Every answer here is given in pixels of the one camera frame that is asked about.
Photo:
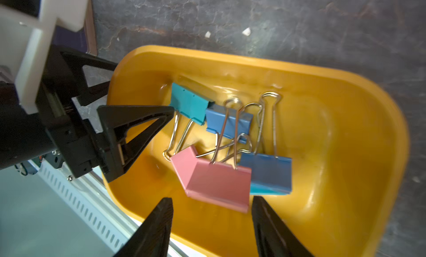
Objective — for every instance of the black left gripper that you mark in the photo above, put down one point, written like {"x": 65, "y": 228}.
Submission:
{"x": 57, "y": 125}

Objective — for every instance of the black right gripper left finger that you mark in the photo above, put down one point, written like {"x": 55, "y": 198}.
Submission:
{"x": 153, "y": 236}

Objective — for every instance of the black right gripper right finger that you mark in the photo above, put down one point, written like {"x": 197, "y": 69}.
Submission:
{"x": 273, "y": 237}

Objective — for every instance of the teal binder clip bottom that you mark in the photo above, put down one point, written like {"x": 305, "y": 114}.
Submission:
{"x": 256, "y": 190}

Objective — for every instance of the teal binder clip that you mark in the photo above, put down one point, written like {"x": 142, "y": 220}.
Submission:
{"x": 190, "y": 104}
{"x": 256, "y": 190}

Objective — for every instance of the blue binder clip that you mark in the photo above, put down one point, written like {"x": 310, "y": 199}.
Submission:
{"x": 223, "y": 120}
{"x": 271, "y": 171}

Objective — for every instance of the pink binder clip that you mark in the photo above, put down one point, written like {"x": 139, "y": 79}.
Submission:
{"x": 217, "y": 183}

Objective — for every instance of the yellow plastic tray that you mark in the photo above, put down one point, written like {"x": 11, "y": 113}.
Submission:
{"x": 348, "y": 141}

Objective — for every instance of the aluminium front rail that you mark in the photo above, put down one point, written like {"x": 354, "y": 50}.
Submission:
{"x": 87, "y": 196}

